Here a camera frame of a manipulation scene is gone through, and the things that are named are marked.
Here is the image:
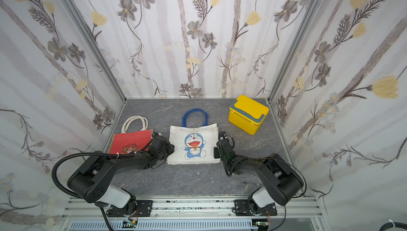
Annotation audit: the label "white Doraemon canvas bag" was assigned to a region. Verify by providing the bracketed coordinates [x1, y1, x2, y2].
[167, 109, 221, 165]

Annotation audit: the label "red jute Christmas bag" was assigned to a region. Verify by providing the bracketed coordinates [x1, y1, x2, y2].
[109, 115, 153, 155]

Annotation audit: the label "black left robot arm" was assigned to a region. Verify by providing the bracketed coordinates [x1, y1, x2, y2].
[52, 133, 175, 217]

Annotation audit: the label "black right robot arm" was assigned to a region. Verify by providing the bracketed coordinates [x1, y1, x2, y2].
[214, 131, 306, 216]

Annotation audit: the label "black scissors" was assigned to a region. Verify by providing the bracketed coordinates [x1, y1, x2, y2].
[240, 178, 259, 188]

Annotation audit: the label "yellow cooler box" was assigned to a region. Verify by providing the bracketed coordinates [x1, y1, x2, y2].
[229, 95, 269, 135]

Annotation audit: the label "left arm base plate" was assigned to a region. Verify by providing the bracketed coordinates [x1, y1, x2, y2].
[135, 200, 153, 217]

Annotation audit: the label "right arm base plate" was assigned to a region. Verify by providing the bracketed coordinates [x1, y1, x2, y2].
[232, 199, 278, 217]

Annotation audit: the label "aluminium mounting rail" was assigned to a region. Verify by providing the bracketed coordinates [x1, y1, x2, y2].
[60, 195, 325, 231]

